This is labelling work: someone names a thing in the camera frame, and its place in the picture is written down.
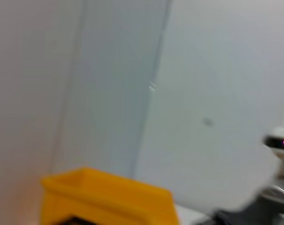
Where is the yellow plastic bin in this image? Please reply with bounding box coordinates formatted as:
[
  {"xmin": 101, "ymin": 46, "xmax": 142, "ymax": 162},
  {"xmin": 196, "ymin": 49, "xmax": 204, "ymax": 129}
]
[{"xmin": 40, "ymin": 166, "xmax": 180, "ymax": 225}]

